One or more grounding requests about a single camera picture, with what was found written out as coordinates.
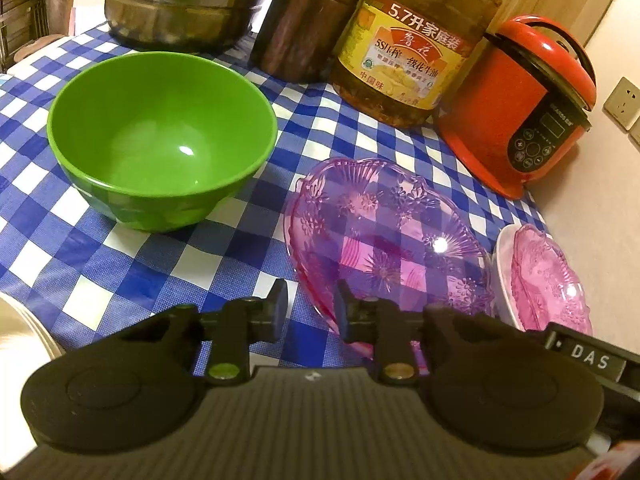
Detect white ceramic plate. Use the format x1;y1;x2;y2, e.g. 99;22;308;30
490;224;524;332

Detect person right hand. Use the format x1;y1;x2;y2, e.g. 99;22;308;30
575;441;640;480

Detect green plastic bowl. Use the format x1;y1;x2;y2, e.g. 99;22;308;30
47;51;278;233

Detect stainless steel steamer pot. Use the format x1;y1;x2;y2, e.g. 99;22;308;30
105;0;264;52

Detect white wooden chair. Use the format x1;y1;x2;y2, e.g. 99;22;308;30
13;34;64;63

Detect dark folding rack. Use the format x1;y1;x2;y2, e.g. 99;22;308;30
0;0;49;73

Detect large cooking oil bottle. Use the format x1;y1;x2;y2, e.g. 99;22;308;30
330;0;501;128

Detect blue white checkered tablecloth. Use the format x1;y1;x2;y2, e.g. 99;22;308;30
1;26;542;368

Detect cream plastic bowl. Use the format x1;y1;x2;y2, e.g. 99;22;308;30
0;294;64;472

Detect red electric pressure cooker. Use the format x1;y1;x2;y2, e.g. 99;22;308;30
434;15;597;200

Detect double wall socket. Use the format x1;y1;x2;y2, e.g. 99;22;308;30
603;77;640;146

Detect brown metal canister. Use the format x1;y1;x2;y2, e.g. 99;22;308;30
250;0;359;84

